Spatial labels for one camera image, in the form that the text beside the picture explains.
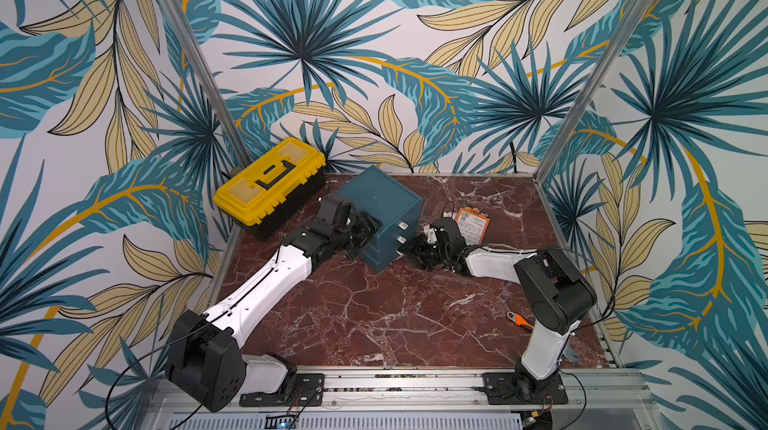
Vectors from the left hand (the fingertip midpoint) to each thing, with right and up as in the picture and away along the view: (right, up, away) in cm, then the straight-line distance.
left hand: (379, 234), depth 78 cm
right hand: (+6, -6, +14) cm, 16 cm away
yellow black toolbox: (-33, +12, +14) cm, 38 cm away
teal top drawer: (+7, +3, +5) cm, 9 cm away
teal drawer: (+4, -2, +11) cm, 12 cm away
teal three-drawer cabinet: (+5, +7, +4) cm, 10 cm away
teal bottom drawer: (+3, -8, +12) cm, 14 cm away
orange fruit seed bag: (+32, +1, +25) cm, 41 cm away
